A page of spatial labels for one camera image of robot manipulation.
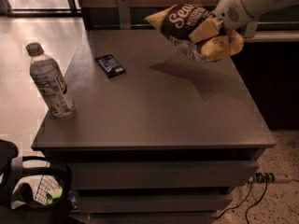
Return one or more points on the black bag with handles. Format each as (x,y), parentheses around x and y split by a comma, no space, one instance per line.
(19,180)

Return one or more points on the left metal bracket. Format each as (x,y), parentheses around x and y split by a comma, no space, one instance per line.
(124,14)

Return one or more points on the clear plastic water bottle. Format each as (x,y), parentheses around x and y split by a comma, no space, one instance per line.
(49,80)

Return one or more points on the metal bracket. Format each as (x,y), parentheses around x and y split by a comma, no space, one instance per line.
(249,30)
(124,14)

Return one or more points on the green cloth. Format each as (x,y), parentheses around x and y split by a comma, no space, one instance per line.
(53,195)

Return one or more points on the grey drawer cabinet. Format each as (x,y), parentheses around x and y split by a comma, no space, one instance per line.
(165,142)

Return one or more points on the right metal bracket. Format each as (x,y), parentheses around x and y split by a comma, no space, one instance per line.
(249,30)

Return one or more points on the small dark blue snack packet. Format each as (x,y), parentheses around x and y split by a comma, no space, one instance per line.
(110,66)

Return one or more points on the wire mesh basket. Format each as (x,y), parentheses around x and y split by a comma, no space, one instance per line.
(46,183)

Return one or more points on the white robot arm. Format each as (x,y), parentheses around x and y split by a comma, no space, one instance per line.
(256,8)

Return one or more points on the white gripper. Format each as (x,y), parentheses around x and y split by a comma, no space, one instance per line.
(229,10)

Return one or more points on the brown yellow chip bag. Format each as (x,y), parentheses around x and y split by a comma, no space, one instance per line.
(173,24)

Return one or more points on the white power strip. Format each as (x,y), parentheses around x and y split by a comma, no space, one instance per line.
(270,178)

